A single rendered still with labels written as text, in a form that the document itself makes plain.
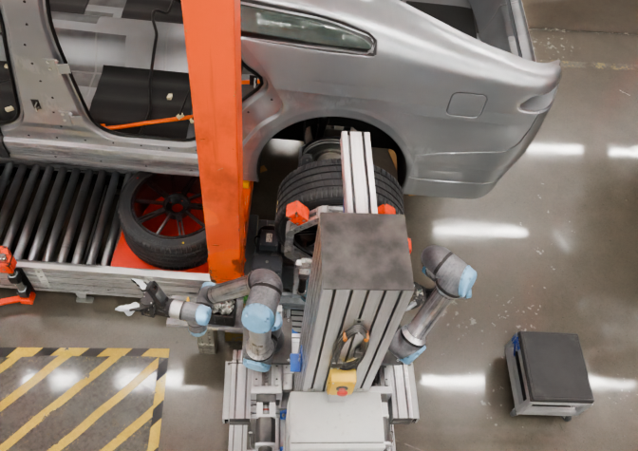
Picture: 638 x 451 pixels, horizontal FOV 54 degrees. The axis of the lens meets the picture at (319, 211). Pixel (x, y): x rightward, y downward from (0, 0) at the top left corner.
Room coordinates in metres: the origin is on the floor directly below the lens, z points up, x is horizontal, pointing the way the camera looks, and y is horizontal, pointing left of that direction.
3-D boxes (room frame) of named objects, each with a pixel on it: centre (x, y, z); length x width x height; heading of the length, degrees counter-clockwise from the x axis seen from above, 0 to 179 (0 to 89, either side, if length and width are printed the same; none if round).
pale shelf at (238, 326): (1.40, 0.48, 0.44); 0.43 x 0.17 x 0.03; 95
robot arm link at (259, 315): (1.01, 0.15, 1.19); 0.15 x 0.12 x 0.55; 175
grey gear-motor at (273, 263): (1.92, 0.26, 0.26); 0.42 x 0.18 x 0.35; 5
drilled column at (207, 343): (1.40, 0.51, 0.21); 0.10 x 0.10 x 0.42; 5
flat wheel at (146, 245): (2.03, 0.82, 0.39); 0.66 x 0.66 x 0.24
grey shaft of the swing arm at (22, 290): (1.49, 1.60, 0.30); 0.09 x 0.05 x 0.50; 95
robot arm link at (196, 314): (1.03, 0.42, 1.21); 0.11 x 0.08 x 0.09; 85
